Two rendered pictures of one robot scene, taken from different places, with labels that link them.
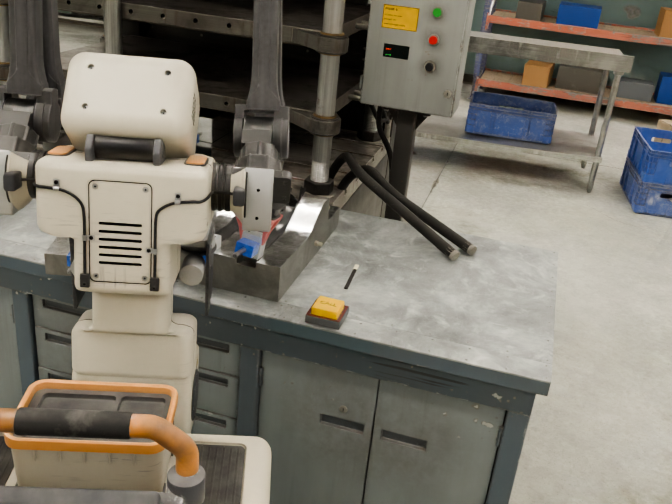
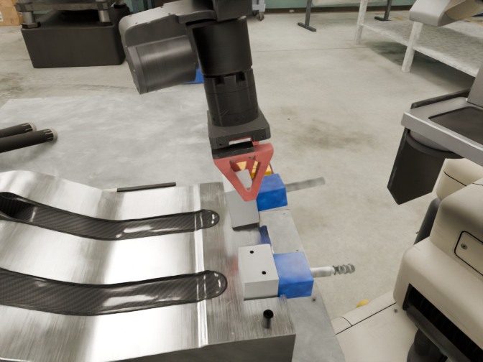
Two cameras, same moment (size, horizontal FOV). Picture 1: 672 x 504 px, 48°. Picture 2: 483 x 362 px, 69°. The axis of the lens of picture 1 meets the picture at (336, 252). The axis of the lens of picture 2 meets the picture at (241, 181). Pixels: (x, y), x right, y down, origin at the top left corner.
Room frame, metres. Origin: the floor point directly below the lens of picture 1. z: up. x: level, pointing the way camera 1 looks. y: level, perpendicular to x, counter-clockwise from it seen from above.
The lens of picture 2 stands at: (1.70, 0.53, 1.20)
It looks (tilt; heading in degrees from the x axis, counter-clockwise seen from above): 36 degrees down; 249
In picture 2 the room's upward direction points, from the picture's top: straight up
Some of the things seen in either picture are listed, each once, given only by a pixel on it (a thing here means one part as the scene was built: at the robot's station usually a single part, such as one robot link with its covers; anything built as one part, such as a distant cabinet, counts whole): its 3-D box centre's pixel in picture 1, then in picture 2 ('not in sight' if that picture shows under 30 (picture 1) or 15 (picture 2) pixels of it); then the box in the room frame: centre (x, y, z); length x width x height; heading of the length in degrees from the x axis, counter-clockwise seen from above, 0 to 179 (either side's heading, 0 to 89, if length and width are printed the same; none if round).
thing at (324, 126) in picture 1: (208, 91); not in sight; (2.79, 0.54, 0.96); 1.29 x 0.83 x 0.18; 76
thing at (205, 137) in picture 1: (206, 120); not in sight; (2.70, 0.52, 0.87); 0.50 x 0.27 x 0.17; 166
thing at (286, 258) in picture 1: (266, 226); (67, 269); (1.80, 0.19, 0.87); 0.50 x 0.26 x 0.14; 166
